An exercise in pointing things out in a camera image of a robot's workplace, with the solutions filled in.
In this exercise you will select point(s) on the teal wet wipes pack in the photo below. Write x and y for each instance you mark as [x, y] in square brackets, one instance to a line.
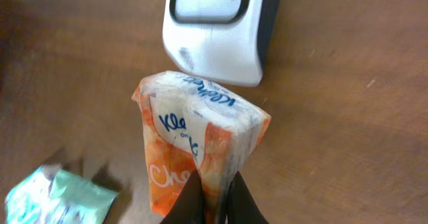
[51, 195]

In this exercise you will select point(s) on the orange tissue pack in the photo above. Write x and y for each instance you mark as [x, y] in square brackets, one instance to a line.
[191, 124]

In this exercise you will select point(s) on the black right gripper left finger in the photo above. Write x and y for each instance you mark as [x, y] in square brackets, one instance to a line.
[189, 206]

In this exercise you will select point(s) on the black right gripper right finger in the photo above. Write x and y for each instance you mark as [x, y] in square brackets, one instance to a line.
[241, 207]

